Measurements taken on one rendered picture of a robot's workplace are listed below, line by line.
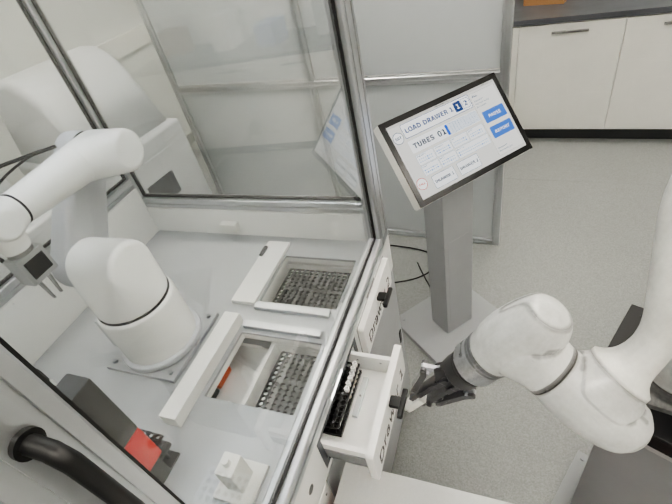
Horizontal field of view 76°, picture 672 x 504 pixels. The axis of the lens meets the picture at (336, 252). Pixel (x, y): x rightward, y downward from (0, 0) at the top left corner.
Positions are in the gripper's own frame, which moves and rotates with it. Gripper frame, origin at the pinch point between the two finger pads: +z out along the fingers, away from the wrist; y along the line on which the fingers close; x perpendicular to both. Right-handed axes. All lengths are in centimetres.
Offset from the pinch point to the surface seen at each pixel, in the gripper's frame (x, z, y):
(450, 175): -81, -5, 6
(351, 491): 16.3, 21.4, 1.2
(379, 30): -168, -1, 56
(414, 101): -167, 20, 24
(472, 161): -89, -9, 1
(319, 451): 14.6, 12.9, 13.7
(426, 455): -28, 80, -47
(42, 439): 43, -41, 48
